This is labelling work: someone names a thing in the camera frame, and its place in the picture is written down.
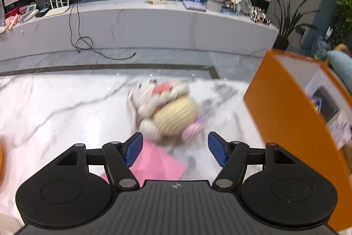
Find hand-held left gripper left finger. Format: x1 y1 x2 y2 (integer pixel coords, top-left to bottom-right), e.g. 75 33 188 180
48 132 144 191

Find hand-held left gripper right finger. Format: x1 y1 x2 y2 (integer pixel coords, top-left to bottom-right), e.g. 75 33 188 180
207 131 304 191

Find crocheted rabbit doll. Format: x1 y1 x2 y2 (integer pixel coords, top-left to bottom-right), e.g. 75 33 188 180
126 79 205 146

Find orange storage box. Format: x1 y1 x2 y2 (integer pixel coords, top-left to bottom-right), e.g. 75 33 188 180
243 48 352 231

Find pink notebook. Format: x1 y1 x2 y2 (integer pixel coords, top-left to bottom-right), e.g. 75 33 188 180
99 140 186 188

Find potted plant with long leaves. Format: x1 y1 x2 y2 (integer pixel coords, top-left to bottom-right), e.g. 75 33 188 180
268 0 319 51

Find white printed packet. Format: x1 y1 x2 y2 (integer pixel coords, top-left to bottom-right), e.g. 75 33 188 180
328 111 352 149

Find cow pattern figurines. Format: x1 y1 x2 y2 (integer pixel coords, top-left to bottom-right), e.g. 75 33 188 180
250 5 271 25

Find silver laptop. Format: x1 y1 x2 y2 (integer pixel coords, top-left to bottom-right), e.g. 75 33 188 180
183 0 207 12

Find glass plate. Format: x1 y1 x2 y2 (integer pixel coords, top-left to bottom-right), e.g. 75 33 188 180
240 0 253 15

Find grey knitted pot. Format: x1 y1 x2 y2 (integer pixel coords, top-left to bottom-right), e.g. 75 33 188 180
206 0 228 12

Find teal cushion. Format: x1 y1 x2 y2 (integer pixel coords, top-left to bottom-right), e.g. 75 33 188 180
327 50 352 78

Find white router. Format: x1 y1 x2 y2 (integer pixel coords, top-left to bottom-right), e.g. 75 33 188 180
44 0 71 17

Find white desk phone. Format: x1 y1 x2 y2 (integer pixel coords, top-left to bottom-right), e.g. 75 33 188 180
19 4 39 22

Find pink toy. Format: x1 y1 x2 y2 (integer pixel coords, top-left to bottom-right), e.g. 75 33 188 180
5 15 22 30

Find green leafy plant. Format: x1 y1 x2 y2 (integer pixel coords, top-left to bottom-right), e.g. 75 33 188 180
327 0 352 45

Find black cable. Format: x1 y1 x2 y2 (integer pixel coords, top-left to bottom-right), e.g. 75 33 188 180
69 0 136 58

